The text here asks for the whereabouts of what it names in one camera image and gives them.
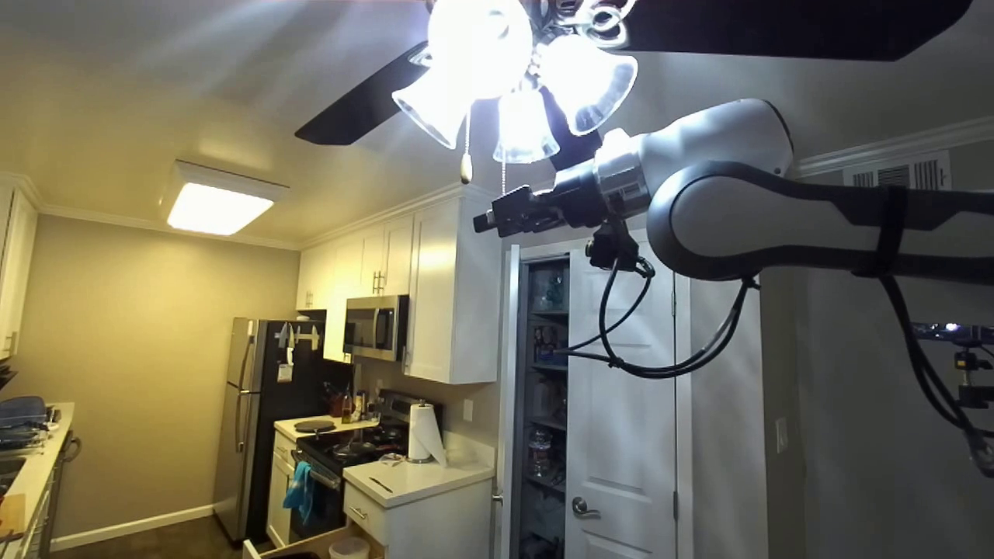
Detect black velcro strap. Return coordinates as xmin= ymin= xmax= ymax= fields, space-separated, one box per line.
xmin=852 ymin=185 xmax=917 ymax=280

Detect white panel door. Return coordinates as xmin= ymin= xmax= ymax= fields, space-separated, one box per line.
xmin=562 ymin=242 xmax=693 ymax=559

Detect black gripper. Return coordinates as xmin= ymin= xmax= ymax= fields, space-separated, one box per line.
xmin=473 ymin=156 xmax=615 ymax=239

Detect pantry shelves with goods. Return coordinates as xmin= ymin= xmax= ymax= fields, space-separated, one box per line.
xmin=510 ymin=251 xmax=574 ymax=559

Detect frosted glass lamp shade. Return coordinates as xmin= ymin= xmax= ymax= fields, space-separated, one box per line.
xmin=389 ymin=66 xmax=473 ymax=152
xmin=427 ymin=0 xmax=540 ymax=105
xmin=537 ymin=36 xmax=639 ymax=141
xmin=491 ymin=87 xmax=562 ymax=167

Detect blue hanging towel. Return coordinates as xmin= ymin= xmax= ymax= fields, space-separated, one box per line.
xmin=284 ymin=456 xmax=319 ymax=528

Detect dark wooden fan blade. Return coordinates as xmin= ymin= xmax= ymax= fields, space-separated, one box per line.
xmin=292 ymin=42 xmax=434 ymax=149
xmin=619 ymin=0 xmax=978 ymax=62

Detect white paper towel roll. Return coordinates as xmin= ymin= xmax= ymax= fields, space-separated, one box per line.
xmin=403 ymin=398 xmax=450 ymax=465

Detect stainless steel refrigerator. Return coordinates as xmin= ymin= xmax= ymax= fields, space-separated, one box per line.
xmin=213 ymin=313 xmax=331 ymax=546

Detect long kitchen counter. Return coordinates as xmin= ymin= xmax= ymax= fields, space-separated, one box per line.
xmin=0 ymin=401 xmax=80 ymax=559

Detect long pull chain with fob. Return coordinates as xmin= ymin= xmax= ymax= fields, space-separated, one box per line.
xmin=458 ymin=105 xmax=479 ymax=186

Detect white trash bin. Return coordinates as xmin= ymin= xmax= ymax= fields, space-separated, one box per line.
xmin=323 ymin=530 xmax=375 ymax=559

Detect white cabinet beside microwave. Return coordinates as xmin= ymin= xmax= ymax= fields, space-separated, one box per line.
xmin=294 ymin=236 xmax=361 ymax=367

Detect black camera on stand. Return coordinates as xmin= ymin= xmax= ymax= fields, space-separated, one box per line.
xmin=915 ymin=317 xmax=994 ymax=415

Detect white base cabinet with counter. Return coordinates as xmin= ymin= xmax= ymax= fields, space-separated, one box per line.
xmin=338 ymin=454 xmax=498 ymax=559

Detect large white wall cabinet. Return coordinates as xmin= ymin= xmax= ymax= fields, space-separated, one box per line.
xmin=402 ymin=192 xmax=507 ymax=390

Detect stainless steel microwave oven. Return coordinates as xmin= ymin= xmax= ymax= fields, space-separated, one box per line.
xmin=343 ymin=293 xmax=412 ymax=367

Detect black cable bundle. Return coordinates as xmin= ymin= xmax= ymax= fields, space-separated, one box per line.
xmin=566 ymin=258 xmax=994 ymax=481

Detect black kitchen stove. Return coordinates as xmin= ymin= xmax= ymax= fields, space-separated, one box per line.
xmin=292 ymin=395 xmax=417 ymax=545

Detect white cabinet above microwave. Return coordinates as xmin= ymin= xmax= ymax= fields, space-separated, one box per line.
xmin=353 ymin=213 xmax=420 ymax=304

